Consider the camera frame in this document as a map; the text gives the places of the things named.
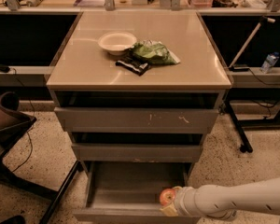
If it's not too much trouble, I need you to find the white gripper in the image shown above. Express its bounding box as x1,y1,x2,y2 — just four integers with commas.
161,186,203,217

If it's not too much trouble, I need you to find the red apple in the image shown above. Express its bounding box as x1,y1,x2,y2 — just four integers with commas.
160,189,175,206

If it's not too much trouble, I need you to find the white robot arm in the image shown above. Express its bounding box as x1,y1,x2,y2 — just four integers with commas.
160,177,280,224

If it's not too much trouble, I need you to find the grey bottom drawer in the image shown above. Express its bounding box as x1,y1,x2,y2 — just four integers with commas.
74,161,198,224

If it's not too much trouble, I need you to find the grey drawer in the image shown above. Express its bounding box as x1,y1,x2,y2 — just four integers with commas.
72,143,203,162
74,161,198,224
55,107,218,133

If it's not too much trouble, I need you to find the grey middle drawer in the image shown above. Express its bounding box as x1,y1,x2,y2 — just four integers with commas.
72,143,203,162

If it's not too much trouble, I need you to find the grey top drawer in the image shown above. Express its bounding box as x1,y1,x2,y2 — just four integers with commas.
55,107,218,133

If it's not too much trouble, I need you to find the grey drawer cabinet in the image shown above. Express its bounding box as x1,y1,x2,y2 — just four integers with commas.
47,10,231,170

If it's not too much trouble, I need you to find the black snack wrapper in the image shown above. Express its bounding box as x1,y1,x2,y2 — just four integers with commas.
115,56,149,76

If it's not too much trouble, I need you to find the white stick with black base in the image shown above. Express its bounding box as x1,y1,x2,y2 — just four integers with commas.
228,16,275,70

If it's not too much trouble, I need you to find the green chip bag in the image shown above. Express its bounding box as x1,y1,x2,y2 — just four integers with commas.
130,40,180,65

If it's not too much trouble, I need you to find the white paper bowl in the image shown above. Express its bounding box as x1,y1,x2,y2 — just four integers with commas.
98,32,137,55

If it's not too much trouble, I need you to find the clear plastic water bottle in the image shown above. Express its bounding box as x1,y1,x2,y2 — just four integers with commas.
260,52,279,74

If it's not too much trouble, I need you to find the dark office chair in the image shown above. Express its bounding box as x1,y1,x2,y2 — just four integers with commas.
0,91,81,224

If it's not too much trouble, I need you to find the black device on shelf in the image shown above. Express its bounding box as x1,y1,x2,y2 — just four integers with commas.
0,64,10,73

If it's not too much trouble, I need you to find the black table leg frame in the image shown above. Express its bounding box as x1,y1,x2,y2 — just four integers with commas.
225,99,280,153

